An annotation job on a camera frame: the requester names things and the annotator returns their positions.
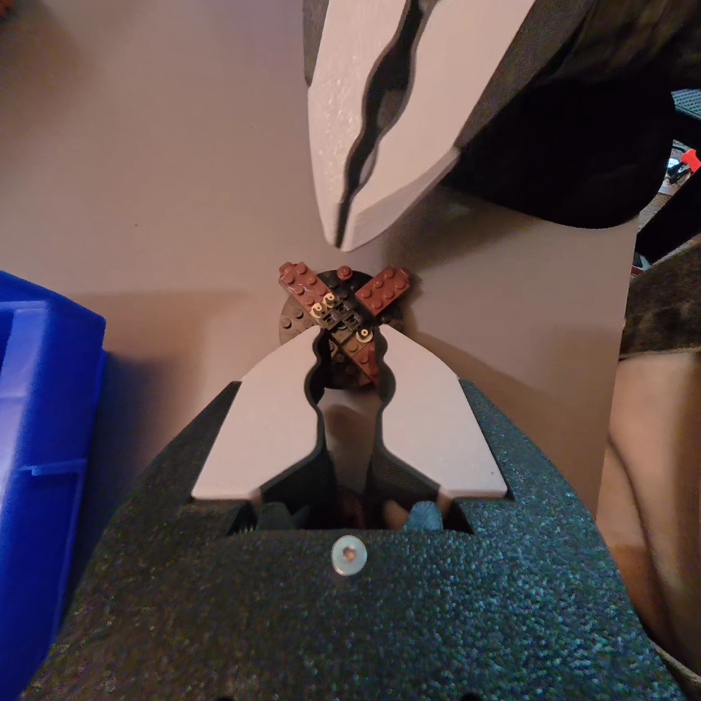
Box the person's beige shirt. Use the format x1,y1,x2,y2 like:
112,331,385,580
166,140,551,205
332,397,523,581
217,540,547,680
596,350,701,677

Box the round brown orange lego build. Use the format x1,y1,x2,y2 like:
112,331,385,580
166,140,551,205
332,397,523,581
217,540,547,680
278,263,413,391

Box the grey mesh office chair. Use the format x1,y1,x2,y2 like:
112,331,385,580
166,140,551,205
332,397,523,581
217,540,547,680
671,88,701,122

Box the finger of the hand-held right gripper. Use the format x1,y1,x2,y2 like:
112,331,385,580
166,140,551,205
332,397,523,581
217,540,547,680
307,0,411,247
337,0,537,253

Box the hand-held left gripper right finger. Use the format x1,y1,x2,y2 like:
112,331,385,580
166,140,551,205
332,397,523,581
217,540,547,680
375,324,509,500

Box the blue bin with lego pieces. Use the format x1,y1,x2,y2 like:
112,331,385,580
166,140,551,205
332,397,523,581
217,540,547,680
0,269,107,701

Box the black quilted armrest pad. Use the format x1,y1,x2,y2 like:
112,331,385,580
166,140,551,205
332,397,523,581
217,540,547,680
444,79,674,228

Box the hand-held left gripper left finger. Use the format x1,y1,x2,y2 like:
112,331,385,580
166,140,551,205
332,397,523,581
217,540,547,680
191,327,329,502

